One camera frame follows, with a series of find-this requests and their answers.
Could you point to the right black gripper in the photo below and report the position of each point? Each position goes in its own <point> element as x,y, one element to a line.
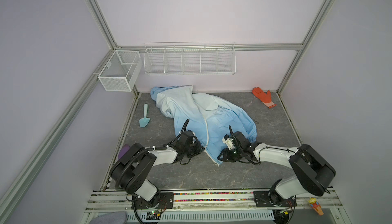
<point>225,156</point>

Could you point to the purple pink brush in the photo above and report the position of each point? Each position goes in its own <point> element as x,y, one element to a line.
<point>122,151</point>

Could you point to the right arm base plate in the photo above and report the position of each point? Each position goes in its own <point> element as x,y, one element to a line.
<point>263,198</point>

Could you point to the white slotted vent strip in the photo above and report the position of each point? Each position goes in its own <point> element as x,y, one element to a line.
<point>209,216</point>

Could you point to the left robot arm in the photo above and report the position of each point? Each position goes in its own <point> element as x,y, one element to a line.
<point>132,168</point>

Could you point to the white mesh box basket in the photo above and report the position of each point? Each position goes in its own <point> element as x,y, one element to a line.
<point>121,71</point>

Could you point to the orange red glove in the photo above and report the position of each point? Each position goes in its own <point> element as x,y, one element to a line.
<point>264,97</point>

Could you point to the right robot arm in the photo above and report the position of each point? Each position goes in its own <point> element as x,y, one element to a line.
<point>313,174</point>

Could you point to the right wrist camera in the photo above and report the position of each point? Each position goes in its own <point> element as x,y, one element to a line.
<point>228,141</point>

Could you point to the orange yellow toy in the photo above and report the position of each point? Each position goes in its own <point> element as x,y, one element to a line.
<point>314,204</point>

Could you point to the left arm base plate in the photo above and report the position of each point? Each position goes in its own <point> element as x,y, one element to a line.
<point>161,200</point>

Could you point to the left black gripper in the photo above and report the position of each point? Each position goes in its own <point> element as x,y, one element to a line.
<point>199,148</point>

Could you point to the light blue jacket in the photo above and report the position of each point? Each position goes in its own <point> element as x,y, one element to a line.
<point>210,117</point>

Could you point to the white wire shelf basket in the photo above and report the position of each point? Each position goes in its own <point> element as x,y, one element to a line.
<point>190,58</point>

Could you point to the grey cloth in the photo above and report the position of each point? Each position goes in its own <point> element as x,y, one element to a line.
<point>110,218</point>

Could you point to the green circuit board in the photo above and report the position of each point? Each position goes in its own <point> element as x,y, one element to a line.
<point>153,216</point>

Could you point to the mint green trowel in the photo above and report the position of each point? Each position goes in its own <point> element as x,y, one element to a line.
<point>143,122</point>

